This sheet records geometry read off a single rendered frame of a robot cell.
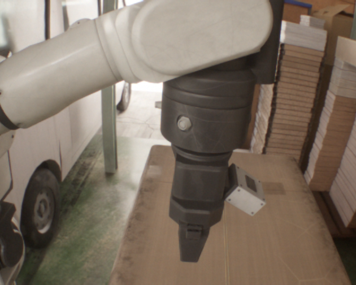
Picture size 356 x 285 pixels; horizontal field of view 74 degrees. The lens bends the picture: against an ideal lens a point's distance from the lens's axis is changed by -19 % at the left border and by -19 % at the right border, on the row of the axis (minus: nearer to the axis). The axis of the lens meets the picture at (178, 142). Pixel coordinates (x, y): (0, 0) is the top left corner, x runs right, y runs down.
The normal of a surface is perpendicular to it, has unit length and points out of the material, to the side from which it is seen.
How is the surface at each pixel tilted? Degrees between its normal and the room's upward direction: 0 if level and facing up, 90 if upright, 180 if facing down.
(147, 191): 0
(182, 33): 90
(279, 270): 0
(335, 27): 90
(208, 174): 90
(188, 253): 90
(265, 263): 0
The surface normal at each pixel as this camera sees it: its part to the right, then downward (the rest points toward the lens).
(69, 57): 0.07, 0.18
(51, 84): 0.30, 0.50
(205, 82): -0.21, 0.44
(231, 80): 0.26, -0.29
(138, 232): 0.07, -0.88
